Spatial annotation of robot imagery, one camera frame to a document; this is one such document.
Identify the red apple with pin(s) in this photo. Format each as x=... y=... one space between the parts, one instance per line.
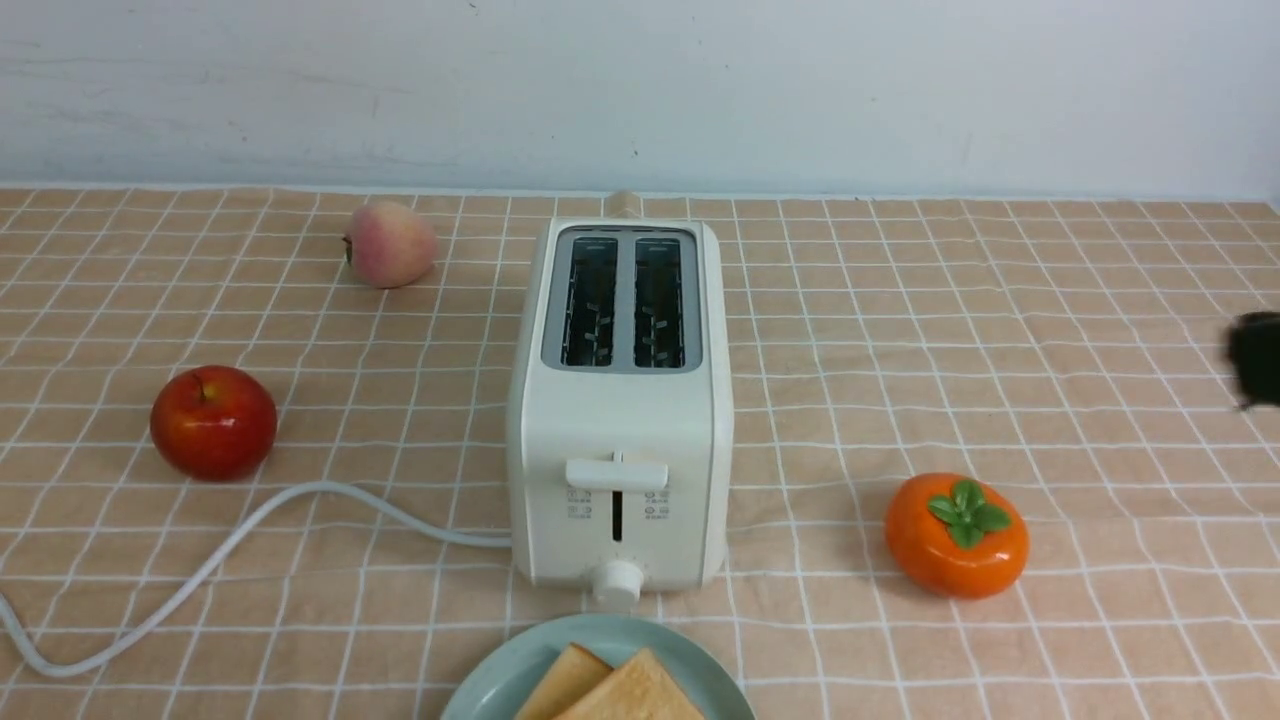
x=214 y=423

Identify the light green plate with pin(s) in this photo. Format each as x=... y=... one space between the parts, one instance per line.
x=498 y=686

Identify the orange persimmon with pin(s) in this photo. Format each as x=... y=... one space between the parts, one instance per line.
x=955 y=536

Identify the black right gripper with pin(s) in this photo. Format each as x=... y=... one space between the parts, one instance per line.
x=1252 y=351

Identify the toast slice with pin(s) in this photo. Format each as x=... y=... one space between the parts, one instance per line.
x=641 y=688
x=575 y=672

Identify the white two-slot toaster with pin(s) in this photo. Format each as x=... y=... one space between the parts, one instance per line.
x=620 y=411

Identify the orange checkered tablecloth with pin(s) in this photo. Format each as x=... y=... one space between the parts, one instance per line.
x=1065 y=353

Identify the pink peach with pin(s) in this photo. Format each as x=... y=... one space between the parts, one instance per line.
x=389 y=245

